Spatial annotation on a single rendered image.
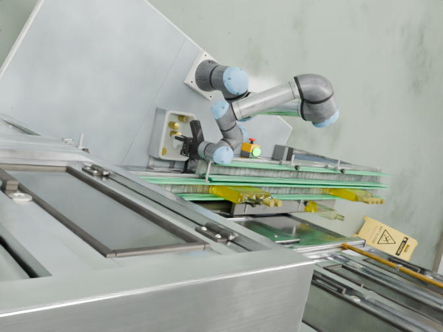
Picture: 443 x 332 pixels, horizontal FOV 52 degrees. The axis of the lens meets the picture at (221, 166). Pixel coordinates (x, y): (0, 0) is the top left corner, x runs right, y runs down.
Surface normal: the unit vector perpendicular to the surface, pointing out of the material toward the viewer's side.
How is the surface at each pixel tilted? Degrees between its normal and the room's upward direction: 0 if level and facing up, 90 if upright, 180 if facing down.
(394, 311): 90
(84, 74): 0
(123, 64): 0
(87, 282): 90
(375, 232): 77
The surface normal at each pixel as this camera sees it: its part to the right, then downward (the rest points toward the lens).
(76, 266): 0.20, -0.97
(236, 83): 0.61, 0.16
